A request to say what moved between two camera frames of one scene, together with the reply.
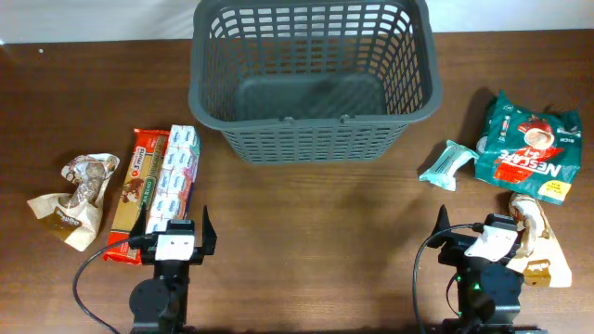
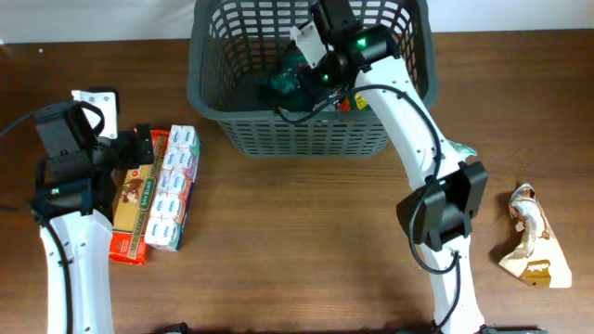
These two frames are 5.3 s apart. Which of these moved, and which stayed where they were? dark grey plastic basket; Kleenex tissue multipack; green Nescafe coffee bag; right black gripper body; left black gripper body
Moved: green Nescafe coffee bag; left black gripper body; right black gripper body
Stayed: dark grey plastic basket; Kleenex tissue multipack
